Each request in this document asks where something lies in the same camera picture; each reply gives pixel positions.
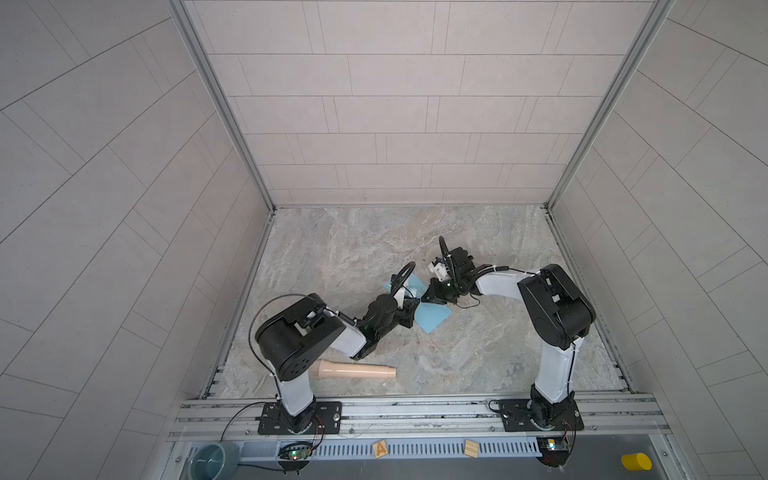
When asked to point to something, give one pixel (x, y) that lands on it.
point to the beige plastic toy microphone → (328, 369)
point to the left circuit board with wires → (298, 450)
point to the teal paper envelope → (428, 315)
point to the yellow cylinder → (636, 462)
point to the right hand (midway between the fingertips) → (421, 298)
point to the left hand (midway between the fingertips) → (423, 296)
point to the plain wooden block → (471, 449)
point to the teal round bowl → (215, 460)
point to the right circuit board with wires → (554, 450)
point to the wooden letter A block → (380, 449)
